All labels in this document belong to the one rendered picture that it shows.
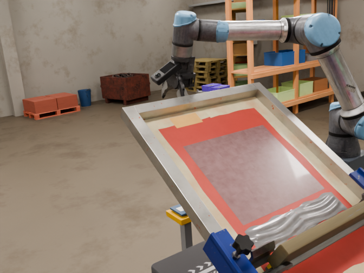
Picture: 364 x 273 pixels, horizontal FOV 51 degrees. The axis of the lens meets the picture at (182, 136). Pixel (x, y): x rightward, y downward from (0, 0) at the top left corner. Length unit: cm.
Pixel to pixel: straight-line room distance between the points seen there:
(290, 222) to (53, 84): 977
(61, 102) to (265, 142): 848
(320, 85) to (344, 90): 716
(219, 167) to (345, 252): 40
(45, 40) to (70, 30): 70
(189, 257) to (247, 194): 49
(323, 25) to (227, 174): 66
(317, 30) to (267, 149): 47
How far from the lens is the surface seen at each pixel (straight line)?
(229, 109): 137
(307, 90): 832
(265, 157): 124
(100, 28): 1106
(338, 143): 177
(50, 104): 946
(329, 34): 149
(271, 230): 105
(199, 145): 118
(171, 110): 124
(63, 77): 1066
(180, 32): 136
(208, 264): 147
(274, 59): 768
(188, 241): 190
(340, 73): 155
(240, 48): 838
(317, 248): 104
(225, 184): 110
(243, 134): 129
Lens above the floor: 178
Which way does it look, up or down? 16 degrees down
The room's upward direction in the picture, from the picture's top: 4 degrees counter-clockwise
